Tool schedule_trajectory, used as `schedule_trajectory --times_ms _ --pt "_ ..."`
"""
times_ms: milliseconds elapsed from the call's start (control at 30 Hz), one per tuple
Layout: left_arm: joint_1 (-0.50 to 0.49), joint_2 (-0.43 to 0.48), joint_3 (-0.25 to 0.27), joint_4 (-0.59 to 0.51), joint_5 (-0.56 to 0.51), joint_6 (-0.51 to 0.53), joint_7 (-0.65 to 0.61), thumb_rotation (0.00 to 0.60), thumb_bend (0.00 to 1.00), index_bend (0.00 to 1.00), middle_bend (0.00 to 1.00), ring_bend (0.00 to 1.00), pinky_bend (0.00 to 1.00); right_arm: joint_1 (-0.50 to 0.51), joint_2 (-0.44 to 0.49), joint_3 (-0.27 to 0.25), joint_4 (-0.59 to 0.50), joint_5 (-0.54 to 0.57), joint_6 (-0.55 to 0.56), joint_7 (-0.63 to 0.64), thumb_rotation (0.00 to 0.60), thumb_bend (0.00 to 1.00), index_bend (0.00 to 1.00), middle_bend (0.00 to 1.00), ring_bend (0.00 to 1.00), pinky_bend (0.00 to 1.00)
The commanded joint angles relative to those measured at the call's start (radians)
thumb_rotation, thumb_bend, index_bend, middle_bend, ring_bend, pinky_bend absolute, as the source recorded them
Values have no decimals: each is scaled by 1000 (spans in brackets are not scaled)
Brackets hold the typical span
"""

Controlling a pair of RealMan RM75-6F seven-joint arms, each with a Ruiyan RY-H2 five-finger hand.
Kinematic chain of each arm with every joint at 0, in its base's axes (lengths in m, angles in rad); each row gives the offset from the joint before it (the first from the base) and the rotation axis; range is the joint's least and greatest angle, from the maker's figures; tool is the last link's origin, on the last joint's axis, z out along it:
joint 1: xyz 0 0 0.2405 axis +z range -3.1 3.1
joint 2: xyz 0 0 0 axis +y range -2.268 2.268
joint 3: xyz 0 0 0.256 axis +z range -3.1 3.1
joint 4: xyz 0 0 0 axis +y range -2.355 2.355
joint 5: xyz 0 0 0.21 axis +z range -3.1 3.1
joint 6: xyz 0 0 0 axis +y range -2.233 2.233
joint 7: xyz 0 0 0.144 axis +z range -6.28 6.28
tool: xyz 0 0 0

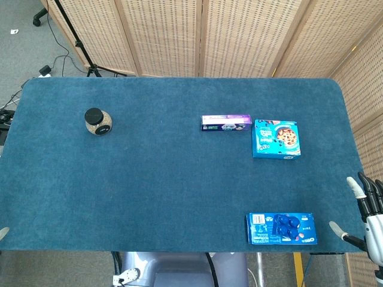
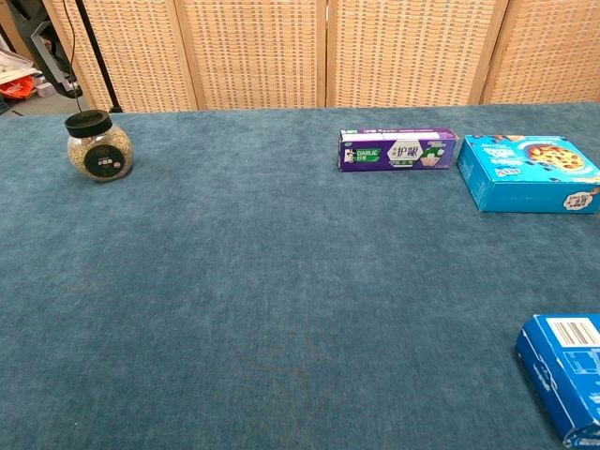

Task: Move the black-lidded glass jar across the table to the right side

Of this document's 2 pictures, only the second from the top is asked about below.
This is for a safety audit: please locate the glass jar with black lid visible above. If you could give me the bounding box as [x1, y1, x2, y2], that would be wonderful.
[64, 109, 135, 183]

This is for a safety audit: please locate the teal table cloth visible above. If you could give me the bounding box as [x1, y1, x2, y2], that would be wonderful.
[0, 101, 600, 450]

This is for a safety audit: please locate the purple toothpaste box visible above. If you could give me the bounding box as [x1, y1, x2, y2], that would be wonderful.
[337, 127, 459, 173]

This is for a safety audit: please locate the woven wooden screen panel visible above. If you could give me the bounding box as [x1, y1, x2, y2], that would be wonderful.
[480, 0, 600, 106]
[325, 0, 511, 109]
[173, 0, 328, 112]
[42, 0, 199, 113]

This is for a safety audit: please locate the light blue cookie box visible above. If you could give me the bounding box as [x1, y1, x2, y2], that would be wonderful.
[456, 134, 600, 215]

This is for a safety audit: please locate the black stand pole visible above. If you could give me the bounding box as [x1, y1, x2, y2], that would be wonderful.
[74, 0, 124, 114]

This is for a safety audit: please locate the small white box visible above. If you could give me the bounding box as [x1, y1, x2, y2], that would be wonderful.
[35, 80, 65, 98]

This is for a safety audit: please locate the dark blue barcode box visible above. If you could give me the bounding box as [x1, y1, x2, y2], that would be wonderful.
[516, 313, 600, 450]

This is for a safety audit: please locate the dark grey machine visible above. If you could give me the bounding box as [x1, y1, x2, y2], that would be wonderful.
[7, 0, 83, 98]

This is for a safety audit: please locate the orange plastic bag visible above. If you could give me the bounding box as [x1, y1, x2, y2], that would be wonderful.
[0, 75, 37, 100]

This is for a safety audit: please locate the white paper stack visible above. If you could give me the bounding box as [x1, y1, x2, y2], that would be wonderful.
[0, 46, 43, 85]

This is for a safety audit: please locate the thin black hanging cable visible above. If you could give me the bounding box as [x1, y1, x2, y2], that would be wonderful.
[62, 0, 84, 113]

